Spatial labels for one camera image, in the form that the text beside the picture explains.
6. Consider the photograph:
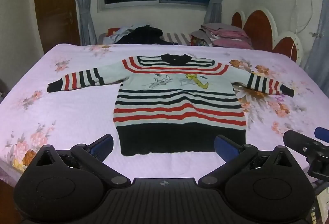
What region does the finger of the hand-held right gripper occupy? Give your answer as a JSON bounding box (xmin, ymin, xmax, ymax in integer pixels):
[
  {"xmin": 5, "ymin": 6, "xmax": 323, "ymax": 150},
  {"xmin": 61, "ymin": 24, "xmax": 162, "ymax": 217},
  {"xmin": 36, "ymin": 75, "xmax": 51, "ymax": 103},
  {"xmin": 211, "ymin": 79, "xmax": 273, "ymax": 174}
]
[
  {"xmin": 283, "ymin": 129, "xmax": 325, "ymax": 156},
  {"xmin": 315, "ymin": 126, "xmax": 329, "ymax": 144}
]

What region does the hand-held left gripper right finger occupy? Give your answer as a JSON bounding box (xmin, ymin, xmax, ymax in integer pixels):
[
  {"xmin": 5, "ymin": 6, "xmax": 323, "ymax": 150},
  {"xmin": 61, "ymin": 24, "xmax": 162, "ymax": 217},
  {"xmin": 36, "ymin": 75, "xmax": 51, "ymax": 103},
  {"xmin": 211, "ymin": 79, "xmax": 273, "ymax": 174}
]
[{"xmin": 198, "ymin": 135, "xmax": 296, "ymax": 188}]

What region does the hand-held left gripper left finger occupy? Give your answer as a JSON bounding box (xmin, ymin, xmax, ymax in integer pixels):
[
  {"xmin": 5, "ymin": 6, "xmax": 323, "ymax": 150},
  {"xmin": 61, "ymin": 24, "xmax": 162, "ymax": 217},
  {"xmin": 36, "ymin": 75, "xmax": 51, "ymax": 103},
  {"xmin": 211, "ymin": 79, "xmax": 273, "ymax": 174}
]
[{"xmin": 33, "ymin": 134, "xmax": 131, "ymax": 188}]

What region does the striped knit sweater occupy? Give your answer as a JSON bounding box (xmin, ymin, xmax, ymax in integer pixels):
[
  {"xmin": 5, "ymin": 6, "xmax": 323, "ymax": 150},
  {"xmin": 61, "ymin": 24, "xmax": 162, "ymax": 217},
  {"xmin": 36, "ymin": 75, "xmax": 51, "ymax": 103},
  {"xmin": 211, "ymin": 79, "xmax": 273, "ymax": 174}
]
[{"xmin": 47, "ymin": 53, "xmax": 294, "ymax": 157}]

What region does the light clothes pile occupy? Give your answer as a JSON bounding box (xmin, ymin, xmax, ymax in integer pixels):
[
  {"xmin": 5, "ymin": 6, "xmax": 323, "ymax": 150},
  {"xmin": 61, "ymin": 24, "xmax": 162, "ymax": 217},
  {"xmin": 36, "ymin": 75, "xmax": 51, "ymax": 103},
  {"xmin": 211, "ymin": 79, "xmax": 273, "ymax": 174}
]
[{"xmin": 102, "ymin": 25, "xmax": 140, "ymax": 45}]

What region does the dark clothes pile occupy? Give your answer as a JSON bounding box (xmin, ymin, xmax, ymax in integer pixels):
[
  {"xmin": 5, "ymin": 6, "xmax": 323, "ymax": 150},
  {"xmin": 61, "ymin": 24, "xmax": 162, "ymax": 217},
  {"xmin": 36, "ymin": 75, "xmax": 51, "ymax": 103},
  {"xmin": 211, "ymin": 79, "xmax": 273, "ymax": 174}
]
[{"xmin": 119, "ymin": 26, "xmax": 164, "ymax": 45}]

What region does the floral pink bed blanket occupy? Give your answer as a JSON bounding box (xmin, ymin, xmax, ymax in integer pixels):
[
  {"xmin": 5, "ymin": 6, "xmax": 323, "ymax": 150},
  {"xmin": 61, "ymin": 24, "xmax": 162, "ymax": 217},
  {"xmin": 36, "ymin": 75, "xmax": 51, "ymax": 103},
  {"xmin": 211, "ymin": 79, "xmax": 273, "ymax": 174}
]
[{"xmin": 0, "ymin": 43, "xmax": 329, "ymax": 187}]

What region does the hanging grey-blue cloth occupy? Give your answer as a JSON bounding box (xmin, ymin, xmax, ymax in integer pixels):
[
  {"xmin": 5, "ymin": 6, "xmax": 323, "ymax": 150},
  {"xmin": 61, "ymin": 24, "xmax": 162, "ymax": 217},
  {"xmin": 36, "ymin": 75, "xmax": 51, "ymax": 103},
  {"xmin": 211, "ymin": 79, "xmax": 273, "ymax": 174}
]
[{"xmin": 303, "ymin": 0, "xmax": 329, "ymax": 97}]

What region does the colourful printed cloth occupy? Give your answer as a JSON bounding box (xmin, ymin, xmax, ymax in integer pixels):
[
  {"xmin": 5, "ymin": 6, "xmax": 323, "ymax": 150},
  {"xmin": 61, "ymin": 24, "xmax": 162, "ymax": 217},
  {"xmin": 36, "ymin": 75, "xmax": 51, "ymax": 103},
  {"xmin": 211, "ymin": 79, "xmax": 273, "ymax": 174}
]
[{"xmin": 191, "ymin": 35, "xmax": 214, "ymax": 48}]

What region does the stack of folded pink bedding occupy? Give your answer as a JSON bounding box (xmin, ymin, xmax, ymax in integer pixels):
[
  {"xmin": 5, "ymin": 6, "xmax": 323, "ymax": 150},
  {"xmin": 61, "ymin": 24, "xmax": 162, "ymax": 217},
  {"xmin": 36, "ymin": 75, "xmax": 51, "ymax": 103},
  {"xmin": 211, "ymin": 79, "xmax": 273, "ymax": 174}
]
[{"xmin": 191, "ymin": 23, "xmax": 255, "ymax": 50}]

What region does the red and white headboard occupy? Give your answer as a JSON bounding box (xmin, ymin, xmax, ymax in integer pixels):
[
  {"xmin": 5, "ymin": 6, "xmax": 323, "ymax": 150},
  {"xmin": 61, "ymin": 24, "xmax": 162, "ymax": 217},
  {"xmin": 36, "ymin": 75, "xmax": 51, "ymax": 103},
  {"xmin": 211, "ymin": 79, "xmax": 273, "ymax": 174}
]
[{"xmin": 230, "ymin": 7, "xmax": 304, "ymax": 67}]

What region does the grey striped bed sheet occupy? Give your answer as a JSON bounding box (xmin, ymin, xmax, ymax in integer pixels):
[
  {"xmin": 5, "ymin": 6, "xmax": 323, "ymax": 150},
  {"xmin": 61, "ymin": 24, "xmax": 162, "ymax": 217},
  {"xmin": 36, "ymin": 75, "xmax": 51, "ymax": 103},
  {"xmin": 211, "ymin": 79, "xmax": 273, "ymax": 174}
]
[{"xmin": 160, "ymin": 33, "xmax": 193, "ymax": 46}]

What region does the brown wooden wardrobe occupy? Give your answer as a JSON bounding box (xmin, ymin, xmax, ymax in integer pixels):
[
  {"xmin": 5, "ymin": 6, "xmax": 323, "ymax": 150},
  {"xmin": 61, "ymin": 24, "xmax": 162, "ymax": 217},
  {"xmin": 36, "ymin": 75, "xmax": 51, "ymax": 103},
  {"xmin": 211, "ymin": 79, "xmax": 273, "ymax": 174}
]
[{"xmin": 33, "ymin": 0, "xmax": 81, "ymax": 53}]

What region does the white cable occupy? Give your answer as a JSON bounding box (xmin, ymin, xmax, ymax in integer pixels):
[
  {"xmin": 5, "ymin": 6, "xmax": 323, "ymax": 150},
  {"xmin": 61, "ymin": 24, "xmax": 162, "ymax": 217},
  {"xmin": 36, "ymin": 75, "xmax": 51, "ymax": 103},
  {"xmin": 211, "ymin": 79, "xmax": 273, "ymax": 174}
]
[{"xmin": 288, "ymin": 0, "xmax": 313, "ymax": 60}]

